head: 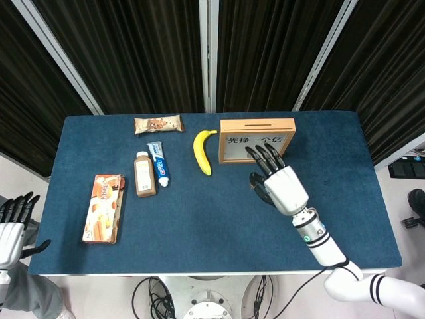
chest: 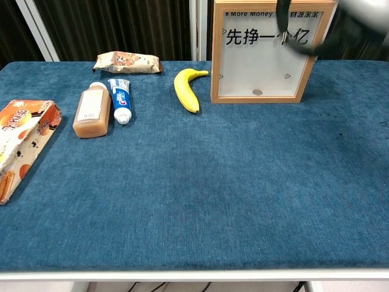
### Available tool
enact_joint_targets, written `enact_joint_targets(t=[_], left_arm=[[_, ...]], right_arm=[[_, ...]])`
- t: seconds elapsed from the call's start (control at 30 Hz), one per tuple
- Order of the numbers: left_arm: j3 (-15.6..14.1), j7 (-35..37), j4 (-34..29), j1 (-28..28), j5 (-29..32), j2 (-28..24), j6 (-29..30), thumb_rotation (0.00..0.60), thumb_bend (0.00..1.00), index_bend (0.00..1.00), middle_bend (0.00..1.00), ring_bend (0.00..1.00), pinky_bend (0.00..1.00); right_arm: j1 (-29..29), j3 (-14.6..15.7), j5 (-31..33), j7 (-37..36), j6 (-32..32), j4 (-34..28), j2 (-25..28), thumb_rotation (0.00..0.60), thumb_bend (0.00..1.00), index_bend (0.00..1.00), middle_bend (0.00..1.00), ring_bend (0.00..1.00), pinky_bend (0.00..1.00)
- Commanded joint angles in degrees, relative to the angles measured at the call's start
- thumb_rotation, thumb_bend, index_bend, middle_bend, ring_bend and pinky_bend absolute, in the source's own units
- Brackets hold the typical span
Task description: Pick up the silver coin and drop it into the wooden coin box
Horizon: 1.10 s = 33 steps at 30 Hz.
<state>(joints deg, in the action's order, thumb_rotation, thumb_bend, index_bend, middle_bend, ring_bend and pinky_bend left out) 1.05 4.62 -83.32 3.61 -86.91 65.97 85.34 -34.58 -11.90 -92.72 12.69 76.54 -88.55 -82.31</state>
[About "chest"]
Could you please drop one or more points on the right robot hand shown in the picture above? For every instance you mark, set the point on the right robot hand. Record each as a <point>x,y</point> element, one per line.
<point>364,12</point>

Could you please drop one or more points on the dark pleated curtain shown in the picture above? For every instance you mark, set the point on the dark pleated curtain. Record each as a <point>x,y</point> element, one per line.
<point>12,30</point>
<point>209,30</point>
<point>121,27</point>
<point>364,56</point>

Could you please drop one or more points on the yellow banana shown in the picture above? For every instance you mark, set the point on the yellow banana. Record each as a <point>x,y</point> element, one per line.
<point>185,94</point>

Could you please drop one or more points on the brown bear snack wrapper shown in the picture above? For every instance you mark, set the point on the brown bear snack wrapper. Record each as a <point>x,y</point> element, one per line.
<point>127,62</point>

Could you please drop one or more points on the blue fabric table cloth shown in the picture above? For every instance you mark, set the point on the blue fabric table cloth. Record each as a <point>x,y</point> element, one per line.
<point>194,197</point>

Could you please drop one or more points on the blue white toothpaste tube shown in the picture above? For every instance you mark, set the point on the blue white toothpaste tube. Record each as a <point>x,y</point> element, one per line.
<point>121,100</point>

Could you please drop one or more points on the brown drink bottle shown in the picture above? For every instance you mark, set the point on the brown drink bottle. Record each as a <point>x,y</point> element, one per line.
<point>91,121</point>

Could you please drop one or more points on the white table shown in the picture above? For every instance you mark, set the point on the white table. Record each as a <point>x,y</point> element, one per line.
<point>194,276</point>

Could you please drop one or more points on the orange biscuit box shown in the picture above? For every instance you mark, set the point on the orange biscuit box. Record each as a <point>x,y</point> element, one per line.
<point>24,143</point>

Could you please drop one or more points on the wooden framed money box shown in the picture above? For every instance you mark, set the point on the wooden framed money box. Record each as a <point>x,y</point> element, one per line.
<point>217,61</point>

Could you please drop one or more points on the grey metal frame post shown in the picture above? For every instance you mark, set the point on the grey metal frame post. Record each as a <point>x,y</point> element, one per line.
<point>197,30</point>
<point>36,30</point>

